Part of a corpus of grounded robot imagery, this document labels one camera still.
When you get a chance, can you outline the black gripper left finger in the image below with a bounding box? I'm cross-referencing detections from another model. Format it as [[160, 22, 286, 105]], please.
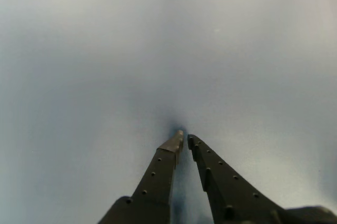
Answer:
[[97, 129, 185, 224]]

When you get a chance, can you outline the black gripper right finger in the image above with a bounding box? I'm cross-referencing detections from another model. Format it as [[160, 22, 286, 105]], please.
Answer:
[[186, 134, 290, 224]]

